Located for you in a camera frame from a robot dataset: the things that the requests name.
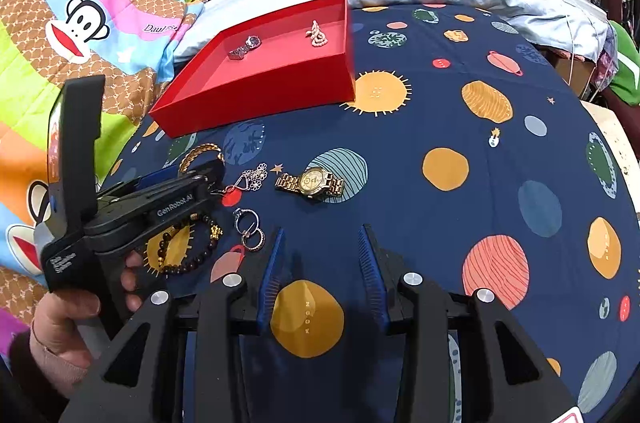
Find gold wristwatch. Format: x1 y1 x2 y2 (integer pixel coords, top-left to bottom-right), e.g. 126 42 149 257
274 166 345 200

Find red shallow tray box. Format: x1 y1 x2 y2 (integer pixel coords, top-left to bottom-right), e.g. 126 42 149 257
150 0 356 138

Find silver chain necklace with pendant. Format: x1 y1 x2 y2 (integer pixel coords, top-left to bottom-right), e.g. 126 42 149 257
211 161 270 199

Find colourful monkey cartoon blanket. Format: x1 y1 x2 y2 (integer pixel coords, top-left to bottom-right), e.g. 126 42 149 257
0 0 204 354

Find silver wristwatch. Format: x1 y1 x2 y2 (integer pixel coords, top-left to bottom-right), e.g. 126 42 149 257
228 35 262 60

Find white pearl bracelet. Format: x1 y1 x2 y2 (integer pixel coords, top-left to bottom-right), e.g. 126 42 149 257
305 19 330 48

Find silver and gold rings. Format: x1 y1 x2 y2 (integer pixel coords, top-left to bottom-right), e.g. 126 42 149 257
232 206 267 252

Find dark wooden bead bracelet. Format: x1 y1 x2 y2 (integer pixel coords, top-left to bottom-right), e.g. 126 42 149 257
154 211 225 277

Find person's left hand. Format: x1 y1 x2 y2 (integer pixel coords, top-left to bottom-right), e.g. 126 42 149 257
29 249 147 369

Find gold chain bangle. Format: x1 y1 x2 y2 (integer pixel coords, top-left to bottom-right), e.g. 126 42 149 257
178 143 224 175

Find green garment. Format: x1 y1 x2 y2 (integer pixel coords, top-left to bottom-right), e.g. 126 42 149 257
605 20 640 107

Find navy planet print bedsheet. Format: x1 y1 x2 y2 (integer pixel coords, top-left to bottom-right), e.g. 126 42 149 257
110 5 639 422

